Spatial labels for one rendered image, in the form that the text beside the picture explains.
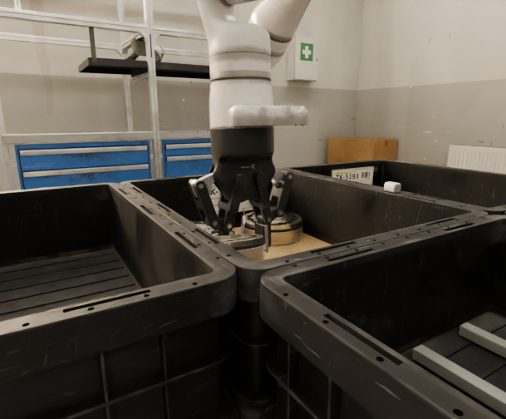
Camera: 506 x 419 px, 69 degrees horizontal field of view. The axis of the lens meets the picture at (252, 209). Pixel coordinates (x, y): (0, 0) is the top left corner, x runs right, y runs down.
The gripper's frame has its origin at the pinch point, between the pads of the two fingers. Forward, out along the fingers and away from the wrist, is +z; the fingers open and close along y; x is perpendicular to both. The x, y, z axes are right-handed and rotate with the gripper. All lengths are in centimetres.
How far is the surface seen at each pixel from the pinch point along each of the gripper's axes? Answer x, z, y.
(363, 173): -19.1, -3.6, -40.8
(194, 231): 9.8, -5.4, 10.3
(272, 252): -4.9, 4.2, -7.2
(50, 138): -193, -11, 14
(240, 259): 17.6, -5.1, 10.0
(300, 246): -4.8, 4.2, -12.4
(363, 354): 29.5, -4.7, 10.6
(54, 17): -192, -72, 4
